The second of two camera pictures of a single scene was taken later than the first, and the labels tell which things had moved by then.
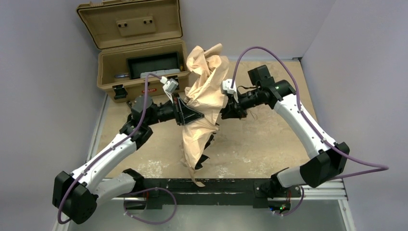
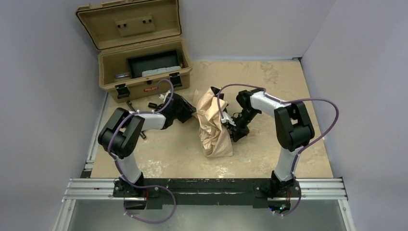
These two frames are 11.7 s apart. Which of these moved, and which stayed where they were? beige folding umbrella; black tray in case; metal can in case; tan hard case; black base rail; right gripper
Moved: beige folding umbrella; right gripper
Stayed: tan hard case; black base rail; metal can in case; black tray in case
